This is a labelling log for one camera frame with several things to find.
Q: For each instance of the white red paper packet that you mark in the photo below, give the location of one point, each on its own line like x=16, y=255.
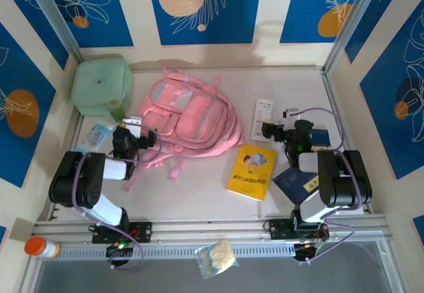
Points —
x=263, y=117

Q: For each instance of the pink student backpack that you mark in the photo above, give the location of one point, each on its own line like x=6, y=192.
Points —
x=185, y=114

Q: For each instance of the yellow paperback book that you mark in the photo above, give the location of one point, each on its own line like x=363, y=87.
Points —
x=251, y=173

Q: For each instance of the dark blue starry book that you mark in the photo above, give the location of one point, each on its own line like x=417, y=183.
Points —
x=288, y=182

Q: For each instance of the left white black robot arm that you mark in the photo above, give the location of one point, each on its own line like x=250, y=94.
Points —
x=114, y=170

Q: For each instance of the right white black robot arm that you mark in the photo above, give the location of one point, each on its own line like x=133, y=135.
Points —
x=308, y=163

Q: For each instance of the blue tissue pack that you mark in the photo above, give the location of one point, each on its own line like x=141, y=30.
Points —
x=96, y=137

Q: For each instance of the mint green lunch bag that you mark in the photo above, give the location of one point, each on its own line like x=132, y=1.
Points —
x=99, y=84

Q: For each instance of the small green bottle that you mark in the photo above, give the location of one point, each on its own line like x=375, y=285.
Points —
x=118, y=114

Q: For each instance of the bagged snack packet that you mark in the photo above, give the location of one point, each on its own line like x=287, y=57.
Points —
x=218, y=256

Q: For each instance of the orange capped white bottle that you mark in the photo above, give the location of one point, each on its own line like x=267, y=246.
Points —
x=39, y=246

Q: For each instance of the grey glass panel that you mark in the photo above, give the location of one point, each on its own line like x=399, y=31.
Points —
x=132, y=283

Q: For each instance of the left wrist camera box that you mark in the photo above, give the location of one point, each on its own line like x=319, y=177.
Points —
x=132, y=124

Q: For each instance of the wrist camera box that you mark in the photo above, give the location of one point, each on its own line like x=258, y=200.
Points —
x=132, y=124
x=290, y=114

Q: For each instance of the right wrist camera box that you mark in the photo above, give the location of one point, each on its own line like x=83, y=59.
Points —
x=290, y=114

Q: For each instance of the aluminium side rail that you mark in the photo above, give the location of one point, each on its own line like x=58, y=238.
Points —
x=55, y=210
x=328, y=87

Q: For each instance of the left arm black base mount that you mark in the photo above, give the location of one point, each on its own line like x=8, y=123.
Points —
x=142, y=231

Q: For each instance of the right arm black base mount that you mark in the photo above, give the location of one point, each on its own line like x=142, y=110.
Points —
x=278, y=230

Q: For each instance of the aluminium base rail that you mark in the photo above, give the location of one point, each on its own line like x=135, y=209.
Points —
x=205, y=231

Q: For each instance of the aluminium corner post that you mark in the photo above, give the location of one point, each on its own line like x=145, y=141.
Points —
x=348, y=21
x=53, y=18

